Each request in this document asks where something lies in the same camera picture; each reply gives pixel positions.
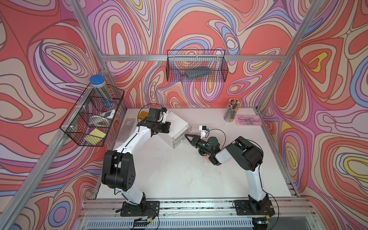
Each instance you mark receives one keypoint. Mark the pink earphone case front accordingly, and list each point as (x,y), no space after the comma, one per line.
(205,159)

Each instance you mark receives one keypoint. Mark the mesh pen holder cup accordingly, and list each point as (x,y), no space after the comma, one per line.
(231,109)

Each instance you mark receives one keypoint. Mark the black wire basket left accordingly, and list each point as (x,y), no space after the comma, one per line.
(84,117)

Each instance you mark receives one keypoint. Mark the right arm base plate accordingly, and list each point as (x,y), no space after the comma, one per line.
(248,208)

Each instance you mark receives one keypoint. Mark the clear plastic box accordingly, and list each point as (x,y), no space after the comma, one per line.
(126,130)

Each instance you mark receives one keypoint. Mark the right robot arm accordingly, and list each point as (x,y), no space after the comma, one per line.
(249,157)

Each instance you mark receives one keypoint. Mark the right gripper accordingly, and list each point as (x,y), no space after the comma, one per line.
(194,141)

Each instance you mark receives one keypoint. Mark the dark object in back basket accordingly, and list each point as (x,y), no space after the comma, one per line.
(197,73)

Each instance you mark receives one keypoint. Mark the white item in left basket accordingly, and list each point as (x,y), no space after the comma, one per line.
(109,114)

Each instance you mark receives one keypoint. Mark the pink transparent pencil case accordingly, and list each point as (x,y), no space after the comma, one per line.
(248,120)

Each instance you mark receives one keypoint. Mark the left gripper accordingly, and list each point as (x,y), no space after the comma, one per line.
(166,125)

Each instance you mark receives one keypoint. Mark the white drawer cabinet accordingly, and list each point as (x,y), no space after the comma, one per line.
(177,124)

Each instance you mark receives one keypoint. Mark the clear top drawer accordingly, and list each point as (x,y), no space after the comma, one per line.
(180,135)

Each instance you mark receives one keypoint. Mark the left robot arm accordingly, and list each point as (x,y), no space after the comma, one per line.
(119,172)

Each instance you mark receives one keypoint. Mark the blue lid pencil jar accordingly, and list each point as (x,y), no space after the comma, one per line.
(101,89)

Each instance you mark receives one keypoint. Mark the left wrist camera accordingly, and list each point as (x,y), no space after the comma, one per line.
(157,115)

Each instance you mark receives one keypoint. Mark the yellow sticky notes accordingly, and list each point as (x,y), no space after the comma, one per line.
(95,137)

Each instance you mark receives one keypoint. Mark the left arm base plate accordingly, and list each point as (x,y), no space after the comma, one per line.
(147,208)

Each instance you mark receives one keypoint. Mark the black wire basket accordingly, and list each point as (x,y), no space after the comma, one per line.
(179,60)
(84,117)

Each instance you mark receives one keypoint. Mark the black wire basket back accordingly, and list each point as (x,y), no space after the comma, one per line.
(179,60)

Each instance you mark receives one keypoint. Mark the yellow box on black disc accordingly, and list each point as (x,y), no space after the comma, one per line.
(142,115)

